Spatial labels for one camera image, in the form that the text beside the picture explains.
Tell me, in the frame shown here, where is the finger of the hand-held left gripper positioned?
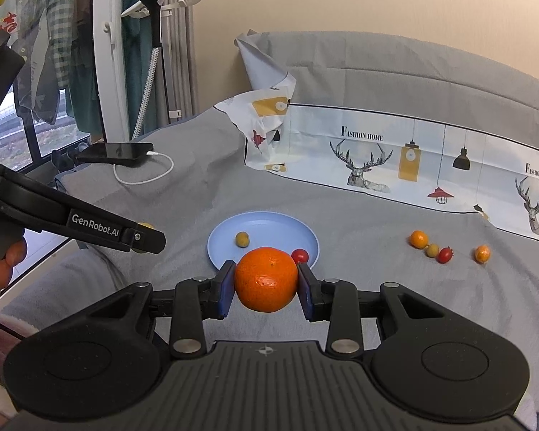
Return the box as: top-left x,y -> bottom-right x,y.
130,227 -> 167,255

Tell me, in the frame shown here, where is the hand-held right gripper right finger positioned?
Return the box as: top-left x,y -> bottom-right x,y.
296,263 -> 472,360

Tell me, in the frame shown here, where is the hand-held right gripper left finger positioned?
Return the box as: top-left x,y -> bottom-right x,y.
63,260 -> 236,360

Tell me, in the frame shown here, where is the blue plate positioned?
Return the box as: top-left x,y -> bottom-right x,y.
206,212 -> 320,270

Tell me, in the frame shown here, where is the grey bed sheet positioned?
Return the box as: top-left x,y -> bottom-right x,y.
0,31 -> 539,431

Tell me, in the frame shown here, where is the black smartphone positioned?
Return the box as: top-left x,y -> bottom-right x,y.
75,142 -> 154,166

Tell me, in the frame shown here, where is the teal garment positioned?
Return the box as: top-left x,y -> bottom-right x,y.
69,0 -> 162,132

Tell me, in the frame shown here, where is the white deer-printed cloth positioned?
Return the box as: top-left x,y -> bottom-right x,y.
214,31 -> 539,247

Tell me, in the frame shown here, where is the plaid shirt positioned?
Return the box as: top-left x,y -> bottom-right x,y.
13,0 -> 77,124

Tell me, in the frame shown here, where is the black garment steamer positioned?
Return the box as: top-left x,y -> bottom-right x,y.
131,0 -> 167,141

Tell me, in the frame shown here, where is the black window frame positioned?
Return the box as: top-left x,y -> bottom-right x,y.
0,117 -> 79,176

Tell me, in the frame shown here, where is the white charging cable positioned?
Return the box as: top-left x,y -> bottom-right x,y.
113,150 -> 175,186

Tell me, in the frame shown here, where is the white door frame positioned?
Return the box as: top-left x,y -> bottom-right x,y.
91,0 -> 131,144

